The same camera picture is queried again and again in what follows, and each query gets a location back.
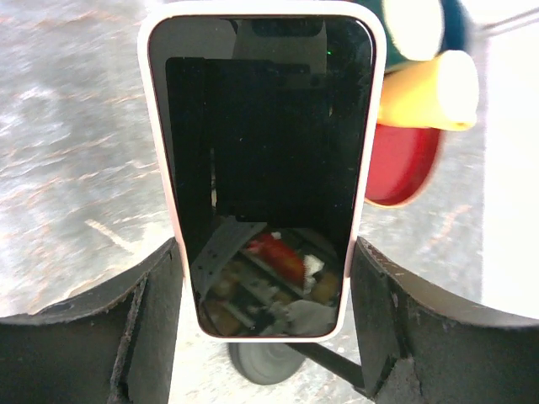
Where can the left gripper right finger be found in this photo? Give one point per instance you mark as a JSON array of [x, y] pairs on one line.
[[420, 343]]

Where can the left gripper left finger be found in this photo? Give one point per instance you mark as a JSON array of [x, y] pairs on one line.
[[113, 343]]

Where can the black phone stand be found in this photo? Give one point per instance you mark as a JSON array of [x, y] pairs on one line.
[[273, 363]]

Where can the phone with pink case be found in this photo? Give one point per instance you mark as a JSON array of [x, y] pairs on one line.
[[263, 115]]

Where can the round red tray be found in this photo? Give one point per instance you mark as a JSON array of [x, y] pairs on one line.
[[402, 161]]

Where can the yellow mug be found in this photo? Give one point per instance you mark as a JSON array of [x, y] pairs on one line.
[[442, 93]]

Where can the green mug cream inside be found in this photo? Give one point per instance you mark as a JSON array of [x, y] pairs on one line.
[[419, 30]]

